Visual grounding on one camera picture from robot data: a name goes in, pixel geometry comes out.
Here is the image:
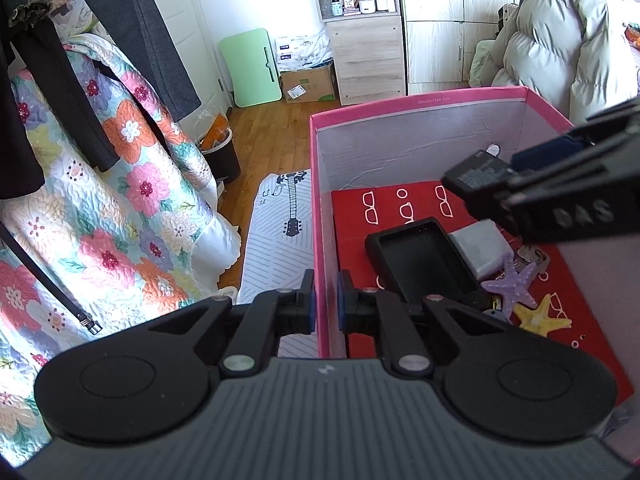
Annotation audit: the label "silver key bunch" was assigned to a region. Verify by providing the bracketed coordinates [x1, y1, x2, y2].
[515, 244, 552, 276]

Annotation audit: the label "guitar print table cover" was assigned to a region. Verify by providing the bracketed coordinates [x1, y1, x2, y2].
[239, 170, 321, 358]

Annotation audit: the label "wooden shelf cabinet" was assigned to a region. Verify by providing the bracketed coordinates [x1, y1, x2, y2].
[311, 0, 407, 107]

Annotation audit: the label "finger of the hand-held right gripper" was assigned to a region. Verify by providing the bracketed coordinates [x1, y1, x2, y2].
[464, 132, 640, 227]
[509, 99, 640, 174]

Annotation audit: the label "dark grey hanging pants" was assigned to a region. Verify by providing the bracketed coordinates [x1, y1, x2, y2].
[65, 0, 201, 123]

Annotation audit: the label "black trash bin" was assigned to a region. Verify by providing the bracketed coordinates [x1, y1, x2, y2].
[197, 127, 242, 183]

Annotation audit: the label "black battery pack with label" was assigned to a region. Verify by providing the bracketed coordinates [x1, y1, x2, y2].
[440, 151, 521, 198]

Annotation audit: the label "purple starfish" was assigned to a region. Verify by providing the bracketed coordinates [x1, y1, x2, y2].
[481, 254, 543, 318]

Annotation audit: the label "floral quilt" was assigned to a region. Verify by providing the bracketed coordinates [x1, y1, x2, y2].
[0, 0, 241, 466]

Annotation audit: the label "black pants with lace trim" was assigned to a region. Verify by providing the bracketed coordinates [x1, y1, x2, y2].
[7, 0, 121, 173]

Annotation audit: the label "pale grey puffer jacket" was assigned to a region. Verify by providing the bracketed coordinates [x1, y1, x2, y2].
[492, 0, 640, 126]

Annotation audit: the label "yellow starfish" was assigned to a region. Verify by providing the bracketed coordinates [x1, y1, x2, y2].
[512, 294, 573, 337]

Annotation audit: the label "black phone case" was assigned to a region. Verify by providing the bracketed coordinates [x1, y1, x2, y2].
[364, 216, 493, 311]

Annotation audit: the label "black belt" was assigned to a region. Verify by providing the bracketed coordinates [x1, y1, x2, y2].
[0, 220, 104, 334]

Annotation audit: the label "white charger block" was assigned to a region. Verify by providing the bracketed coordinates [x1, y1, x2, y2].
[447, 222, 518, 282]

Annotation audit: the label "light wooden wardrobe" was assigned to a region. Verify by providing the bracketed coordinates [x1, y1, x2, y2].
[397, 0, 526, 97]

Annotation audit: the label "brown cardboard box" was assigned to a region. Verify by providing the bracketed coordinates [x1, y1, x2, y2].
[280, 62, 338, 104]

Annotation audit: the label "white tissue pack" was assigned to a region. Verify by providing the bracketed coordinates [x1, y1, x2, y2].
[274, 32, 333, 72]

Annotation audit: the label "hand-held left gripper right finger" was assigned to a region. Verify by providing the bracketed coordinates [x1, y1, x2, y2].
[336, 269, 506, 378]

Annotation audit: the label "white door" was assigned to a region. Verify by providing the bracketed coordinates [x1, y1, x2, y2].
[140, 0, 233, 111]

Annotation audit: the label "green folding table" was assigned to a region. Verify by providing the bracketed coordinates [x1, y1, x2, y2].
[218, 28, 283, 108]

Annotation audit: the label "pink cardboard box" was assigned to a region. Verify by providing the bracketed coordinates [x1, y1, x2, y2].
[309, 86, 640, 441]

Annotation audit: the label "black hanging coat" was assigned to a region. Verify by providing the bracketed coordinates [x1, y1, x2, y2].
[0, 0, 51, 201]

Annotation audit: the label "pale green cloth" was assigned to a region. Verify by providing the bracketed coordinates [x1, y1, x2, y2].
[469, 39, 496, 86]

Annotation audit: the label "orange packet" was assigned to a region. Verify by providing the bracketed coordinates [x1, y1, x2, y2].
[206, 114, 230, 143]

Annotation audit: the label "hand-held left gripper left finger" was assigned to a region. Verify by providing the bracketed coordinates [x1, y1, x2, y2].
[147, 269, 317, 378]

